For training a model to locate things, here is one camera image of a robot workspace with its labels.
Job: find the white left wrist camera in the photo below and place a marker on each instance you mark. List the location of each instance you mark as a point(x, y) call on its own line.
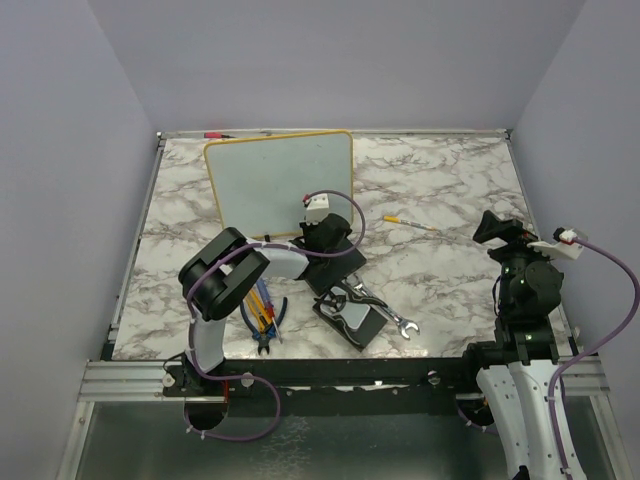
point(317, 208)

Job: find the black flat box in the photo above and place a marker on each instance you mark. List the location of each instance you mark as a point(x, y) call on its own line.
point(323, 273)

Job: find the black front mounting rail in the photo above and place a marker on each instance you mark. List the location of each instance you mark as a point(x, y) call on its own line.
point(334, 387)

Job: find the yellow utility knife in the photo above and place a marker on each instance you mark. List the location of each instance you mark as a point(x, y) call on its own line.
point(253, 318)

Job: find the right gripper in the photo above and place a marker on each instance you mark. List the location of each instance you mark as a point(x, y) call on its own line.
point(509, 229)

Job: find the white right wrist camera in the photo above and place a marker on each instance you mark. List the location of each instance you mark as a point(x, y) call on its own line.
point(565, 247)

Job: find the yellow framed whiteboard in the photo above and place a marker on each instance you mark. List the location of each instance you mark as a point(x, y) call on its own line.
point(259, 183)

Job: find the blue handled pliers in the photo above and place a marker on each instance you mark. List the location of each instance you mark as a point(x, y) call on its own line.
point(264, 339)

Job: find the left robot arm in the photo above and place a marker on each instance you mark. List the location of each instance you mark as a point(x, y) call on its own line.
point(216, 280)

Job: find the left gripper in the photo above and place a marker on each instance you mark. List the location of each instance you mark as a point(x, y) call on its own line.
point(308, 229)

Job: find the silver combination wrench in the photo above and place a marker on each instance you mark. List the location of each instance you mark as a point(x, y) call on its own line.
point(405, 326)

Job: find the blue red screwdriver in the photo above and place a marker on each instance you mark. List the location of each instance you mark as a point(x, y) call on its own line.
point(269, 306)

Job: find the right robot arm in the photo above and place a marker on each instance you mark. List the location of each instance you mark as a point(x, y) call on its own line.
point(518, 372)

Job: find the black grey wire stripper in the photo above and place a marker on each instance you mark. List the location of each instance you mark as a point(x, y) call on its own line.
point(349, 309)

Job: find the red black marker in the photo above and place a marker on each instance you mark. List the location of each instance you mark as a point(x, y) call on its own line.
point(217, 135)

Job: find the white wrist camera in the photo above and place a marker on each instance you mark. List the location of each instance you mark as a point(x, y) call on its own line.
point(317, 208)
point(565, 247)

